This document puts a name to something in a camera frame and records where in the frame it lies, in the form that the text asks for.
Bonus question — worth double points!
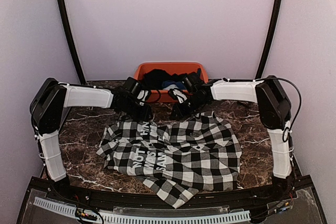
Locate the right black frame post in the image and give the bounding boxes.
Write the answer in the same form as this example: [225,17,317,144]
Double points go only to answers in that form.
[255,0,282,79]

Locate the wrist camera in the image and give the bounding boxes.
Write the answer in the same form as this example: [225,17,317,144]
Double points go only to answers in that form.
[136,89,162,105]
[168,88,188,103]

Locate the orange plastic basin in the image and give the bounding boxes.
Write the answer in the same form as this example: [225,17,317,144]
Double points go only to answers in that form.
[134,62,208,103]

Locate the white slotted cable duct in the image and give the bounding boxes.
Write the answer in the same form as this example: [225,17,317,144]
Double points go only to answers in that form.
[33,197,251,223]

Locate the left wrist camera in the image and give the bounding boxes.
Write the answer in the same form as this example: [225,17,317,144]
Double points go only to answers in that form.
[136,89,162,105]

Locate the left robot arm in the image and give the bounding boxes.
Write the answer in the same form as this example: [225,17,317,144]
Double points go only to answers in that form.
[29,77,153,201]

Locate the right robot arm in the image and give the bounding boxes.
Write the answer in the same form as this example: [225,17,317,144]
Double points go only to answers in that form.
[168,73,296,200]

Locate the blue garment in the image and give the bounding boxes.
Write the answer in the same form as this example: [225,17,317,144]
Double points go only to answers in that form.
[159,68,202,90]

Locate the black white plaid shirt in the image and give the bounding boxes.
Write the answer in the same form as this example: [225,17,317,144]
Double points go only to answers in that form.
[97,112,242,198]

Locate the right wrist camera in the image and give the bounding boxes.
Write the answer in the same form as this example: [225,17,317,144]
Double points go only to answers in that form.
[168,88,188,103]

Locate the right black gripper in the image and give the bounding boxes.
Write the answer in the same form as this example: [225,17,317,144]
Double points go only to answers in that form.
[169,93,206,120]

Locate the black garment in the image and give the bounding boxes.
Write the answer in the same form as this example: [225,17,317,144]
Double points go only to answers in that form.
[141,69,186,90]

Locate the left black frame post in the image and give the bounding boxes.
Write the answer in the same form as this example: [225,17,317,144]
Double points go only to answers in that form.
[57,0,87,84]

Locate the black frame post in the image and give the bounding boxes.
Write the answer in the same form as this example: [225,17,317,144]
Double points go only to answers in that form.
[255,0,282,79]
[57,0,87,84]

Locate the black front rail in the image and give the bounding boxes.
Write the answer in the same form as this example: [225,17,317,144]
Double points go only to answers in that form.
[48,183,295,212]

